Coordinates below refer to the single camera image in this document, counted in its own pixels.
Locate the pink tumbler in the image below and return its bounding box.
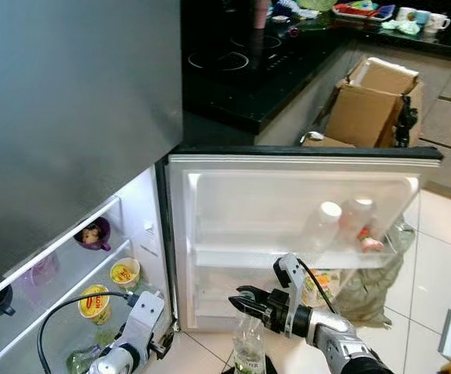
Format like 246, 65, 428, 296
252, 0, 271, 30

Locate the purple cup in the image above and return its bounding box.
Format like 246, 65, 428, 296
75, 217, 112, 252

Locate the black tool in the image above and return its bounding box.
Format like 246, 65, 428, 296
395, 93, 419, 149

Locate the grey green woven sack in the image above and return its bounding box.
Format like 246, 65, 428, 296
334, 221, 417, 328

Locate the light green cloth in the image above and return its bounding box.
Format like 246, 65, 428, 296
381, 19, 421, 37

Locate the open cardboard box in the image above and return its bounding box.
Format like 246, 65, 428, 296
301, 56, 426, 150

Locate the red tray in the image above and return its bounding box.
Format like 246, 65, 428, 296
333, 2, 397, 21

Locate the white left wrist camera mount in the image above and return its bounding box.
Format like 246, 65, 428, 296
122, 291, 166, 355

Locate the clear capped bottle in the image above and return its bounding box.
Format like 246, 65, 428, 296
340, 197, 376, 250

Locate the clear bottle white cap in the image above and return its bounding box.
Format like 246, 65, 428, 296
303, 201, 343, 252

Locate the yellow green juice carton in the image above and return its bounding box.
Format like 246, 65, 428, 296
307, 269, 343, 309

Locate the translucent purple container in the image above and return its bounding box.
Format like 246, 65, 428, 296
21, 253, 61, 293

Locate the small red packet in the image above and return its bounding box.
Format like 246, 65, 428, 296
358, 226, 385, 253

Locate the green plastic basket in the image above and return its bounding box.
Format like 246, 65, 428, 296
299, 0, 339, 12

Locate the yellow noodle cup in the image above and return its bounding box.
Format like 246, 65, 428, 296
109, 258, 142, 291
78, 284, 111, 325

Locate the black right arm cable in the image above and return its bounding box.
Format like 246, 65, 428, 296
297, 259, 339, 316

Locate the light blue mug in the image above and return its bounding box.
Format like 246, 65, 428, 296
414, 9, 432, 29

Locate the white mug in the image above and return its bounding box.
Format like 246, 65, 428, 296
428, 12, 451, 34
396, 7, 415, 25

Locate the grey cabinet black countertop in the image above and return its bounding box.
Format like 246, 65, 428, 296
180, 0, 451, 205

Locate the clear bottle green label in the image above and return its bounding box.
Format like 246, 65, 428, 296
233, 310, 267, 374

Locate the silver fridge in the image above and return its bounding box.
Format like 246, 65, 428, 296
0, 0, 183, 374

